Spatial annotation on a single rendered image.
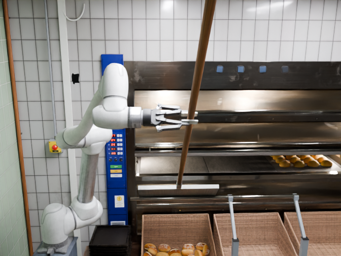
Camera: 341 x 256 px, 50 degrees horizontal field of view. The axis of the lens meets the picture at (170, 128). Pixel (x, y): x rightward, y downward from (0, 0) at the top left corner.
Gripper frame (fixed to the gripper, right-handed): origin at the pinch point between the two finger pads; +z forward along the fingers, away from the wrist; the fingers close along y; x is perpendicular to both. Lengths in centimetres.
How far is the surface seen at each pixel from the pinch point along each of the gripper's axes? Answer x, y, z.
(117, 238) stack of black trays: -145, 27, -43
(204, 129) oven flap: -119, -52, 23
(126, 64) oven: -85, -88, -37
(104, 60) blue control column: -81, -89, -52
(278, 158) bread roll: -161, -44, 95
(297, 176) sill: -145, -22, 102
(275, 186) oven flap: -152, -16, 86
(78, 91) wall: -98, -73, -73
